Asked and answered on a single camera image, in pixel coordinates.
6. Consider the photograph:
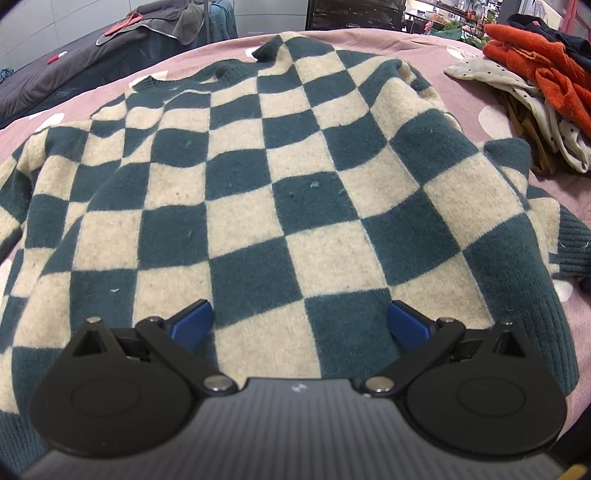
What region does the red cloth piece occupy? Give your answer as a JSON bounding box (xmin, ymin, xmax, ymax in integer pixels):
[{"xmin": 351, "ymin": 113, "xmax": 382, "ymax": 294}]
[{"xmin": 106, "ymin": 12, "xmax": 145, "ymax": 36}]

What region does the teal cream checkered sweater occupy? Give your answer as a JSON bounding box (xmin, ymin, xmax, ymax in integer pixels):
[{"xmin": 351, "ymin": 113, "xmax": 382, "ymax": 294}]
[{"xmin": 0, "ymin": 31, "xmax": 580, "ymax": 462}]

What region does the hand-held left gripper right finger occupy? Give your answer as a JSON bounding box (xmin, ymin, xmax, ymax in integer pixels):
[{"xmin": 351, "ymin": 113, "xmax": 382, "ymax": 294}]
[{"xmin": 362, "ymin": 299, "xmax": 527, "ymax": 398}]

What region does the brown garment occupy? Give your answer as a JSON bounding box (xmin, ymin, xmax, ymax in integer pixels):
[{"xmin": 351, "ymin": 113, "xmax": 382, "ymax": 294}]
[{"xmin": 496, "ymin": 85, "xmax": 560, "ymax": 176}]

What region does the pink dotted bed sheet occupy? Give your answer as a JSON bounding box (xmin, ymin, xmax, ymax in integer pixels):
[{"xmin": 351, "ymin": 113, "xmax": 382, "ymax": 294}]
[{"xmin": 0, "ymin": 28, "xmax": 591, "ymax": 418}]

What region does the black wire rack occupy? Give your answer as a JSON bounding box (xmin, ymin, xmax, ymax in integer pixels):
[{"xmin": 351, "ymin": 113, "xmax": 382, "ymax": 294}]
[{"xmin": 307, "ymin": 0, "xmax": 408, "ymax": 33}]

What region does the dark navy garment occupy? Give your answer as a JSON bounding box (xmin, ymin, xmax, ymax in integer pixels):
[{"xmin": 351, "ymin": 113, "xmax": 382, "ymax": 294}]
[{"xmin": 507, "ymin": 13, "xmax": 591, "ymax": 75}]

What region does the grey cloth with silver trim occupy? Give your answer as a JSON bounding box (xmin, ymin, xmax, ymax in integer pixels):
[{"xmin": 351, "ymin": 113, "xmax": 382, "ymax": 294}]
[{"xmin": 96, "ymin": 0, "xmax": 209, "ymax": 47}]

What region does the orange fleece garment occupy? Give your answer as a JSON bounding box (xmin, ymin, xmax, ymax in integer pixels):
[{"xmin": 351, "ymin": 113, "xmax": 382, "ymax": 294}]
[{"xmin": 482, "ymin": 23, "xmax": 591, "ymax": 139}]

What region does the cream polka dot garment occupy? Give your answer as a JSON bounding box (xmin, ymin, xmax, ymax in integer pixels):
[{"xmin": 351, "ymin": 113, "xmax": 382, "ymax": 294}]
[{"xmin": 444, "ymin": 50, "xmax": 591, "ymax": 174}]

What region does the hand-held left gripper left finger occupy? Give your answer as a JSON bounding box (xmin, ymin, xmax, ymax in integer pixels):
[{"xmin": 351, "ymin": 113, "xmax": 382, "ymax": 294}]
[{"xmin": 68, "ymin": 299, "xmax": 237, "ymax": 397}]

